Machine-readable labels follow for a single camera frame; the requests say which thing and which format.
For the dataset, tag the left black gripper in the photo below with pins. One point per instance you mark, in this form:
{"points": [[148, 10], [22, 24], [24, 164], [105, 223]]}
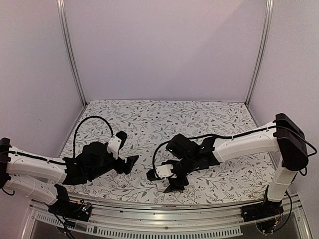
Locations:
{"points": [[128, 165]]}

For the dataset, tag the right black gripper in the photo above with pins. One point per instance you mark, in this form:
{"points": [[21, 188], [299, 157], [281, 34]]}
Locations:
{"points": [[178, 185]]}

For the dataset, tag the white remote control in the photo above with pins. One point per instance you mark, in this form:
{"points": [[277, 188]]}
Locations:
{"points": [[161, 187]]}

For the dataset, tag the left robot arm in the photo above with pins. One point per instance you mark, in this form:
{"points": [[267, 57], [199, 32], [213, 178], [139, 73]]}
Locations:
{"points": [[44, 178]]}

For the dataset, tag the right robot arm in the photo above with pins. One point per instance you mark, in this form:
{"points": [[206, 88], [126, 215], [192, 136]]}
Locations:
{"points": [[280, 135]]}

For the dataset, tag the floral patterned table mat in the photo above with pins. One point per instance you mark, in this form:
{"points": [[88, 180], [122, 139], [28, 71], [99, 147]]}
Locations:
{"points": [[148, 125]]}

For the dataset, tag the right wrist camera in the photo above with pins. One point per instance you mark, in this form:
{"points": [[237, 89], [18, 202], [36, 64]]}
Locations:
{"points": [[161, 172]]}

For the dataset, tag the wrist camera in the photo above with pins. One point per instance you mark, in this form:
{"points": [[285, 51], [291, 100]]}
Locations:
{"points": [[161, 172], [116, 143]]}

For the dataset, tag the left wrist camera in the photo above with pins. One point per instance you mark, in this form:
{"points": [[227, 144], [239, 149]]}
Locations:
{"points": [[116, 143]]}

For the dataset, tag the aluminium front rail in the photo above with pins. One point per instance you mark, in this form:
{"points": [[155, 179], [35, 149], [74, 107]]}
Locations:
{"points": [[114, 219]]}

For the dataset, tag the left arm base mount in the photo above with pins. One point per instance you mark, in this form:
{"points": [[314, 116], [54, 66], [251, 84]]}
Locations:
{"points": [[79, 210]]}

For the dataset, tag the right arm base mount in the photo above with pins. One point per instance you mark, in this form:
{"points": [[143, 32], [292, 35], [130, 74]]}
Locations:
{"points": [[264, 210]]}

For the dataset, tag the left aluminium frame post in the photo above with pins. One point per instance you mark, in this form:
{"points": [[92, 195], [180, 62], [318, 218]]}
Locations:
{"points": [[69, 51]]}

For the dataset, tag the aluminium frame post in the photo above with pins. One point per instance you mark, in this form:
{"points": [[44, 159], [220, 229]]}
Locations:
{"points": [[261, 51], [69, 51]]}

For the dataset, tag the right aluminium frame post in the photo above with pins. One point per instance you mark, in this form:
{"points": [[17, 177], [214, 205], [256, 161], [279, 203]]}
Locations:
{"points": [[261, 51]]}

